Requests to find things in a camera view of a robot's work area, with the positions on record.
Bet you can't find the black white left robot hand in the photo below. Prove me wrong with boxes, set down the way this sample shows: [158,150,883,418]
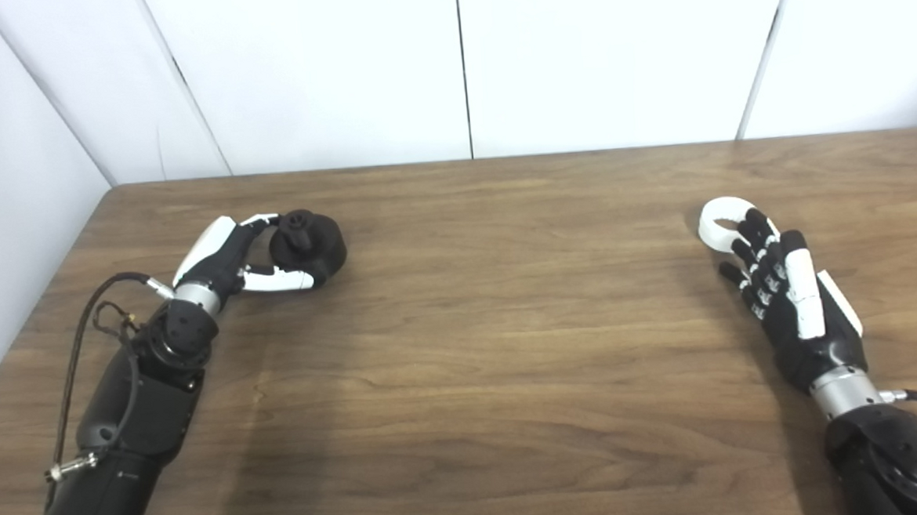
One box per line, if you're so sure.
[168,210,318,305]

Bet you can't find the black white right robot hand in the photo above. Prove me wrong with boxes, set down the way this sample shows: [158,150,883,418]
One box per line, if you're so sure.
[715,201,868,397]

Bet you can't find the round black part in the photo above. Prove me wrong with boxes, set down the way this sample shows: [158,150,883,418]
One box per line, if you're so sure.
[266,207,349,288]

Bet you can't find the white plastic ring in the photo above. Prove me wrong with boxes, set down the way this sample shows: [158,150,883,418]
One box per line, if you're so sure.
[695,194,781,253]

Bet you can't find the thin left arm wires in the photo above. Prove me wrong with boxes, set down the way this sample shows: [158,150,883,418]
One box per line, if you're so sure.
[92,299,140,342]

